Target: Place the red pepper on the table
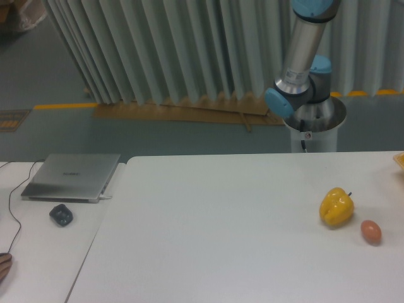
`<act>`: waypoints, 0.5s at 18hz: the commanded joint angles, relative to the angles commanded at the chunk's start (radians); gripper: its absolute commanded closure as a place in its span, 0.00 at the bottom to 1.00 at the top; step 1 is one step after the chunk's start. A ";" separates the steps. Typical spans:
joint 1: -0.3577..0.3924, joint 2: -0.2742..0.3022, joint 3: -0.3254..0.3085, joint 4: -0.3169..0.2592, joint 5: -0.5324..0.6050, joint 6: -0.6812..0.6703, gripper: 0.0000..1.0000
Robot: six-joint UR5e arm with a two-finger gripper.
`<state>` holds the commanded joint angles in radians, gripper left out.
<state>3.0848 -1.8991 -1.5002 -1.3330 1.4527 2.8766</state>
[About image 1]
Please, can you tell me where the pale green folding curtain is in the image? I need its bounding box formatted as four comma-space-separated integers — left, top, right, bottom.
44, 1, 403, 104

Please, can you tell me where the brown egg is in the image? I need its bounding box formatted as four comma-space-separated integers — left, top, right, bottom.
360, 220, 382, 244

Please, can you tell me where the white usb plug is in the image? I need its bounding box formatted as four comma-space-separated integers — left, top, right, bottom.
99, 195, 112, 200

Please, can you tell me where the brown cardboard sheet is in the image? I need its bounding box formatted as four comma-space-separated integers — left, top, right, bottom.
93, 92, 284, 132

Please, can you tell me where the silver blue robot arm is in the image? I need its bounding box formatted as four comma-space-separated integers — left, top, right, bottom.
264, 1, 347, 133

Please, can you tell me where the yellow bell pepper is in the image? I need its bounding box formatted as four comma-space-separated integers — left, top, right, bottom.
319, 187, 355, 227

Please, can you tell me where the person's hand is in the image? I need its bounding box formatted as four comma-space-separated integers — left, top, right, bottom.
0, 252, 13, 282

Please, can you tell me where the black small tray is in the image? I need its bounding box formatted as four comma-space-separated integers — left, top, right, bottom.
49, 204, 73, 227

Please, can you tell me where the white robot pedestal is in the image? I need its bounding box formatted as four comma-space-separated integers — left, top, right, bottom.
284, 120, 345, 153

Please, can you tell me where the black mouse cable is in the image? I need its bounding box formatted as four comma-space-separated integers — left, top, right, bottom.
0, 158, 47, 254

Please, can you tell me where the silver closed laptop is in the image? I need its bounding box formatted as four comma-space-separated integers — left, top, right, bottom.
21, 153, 120, 203

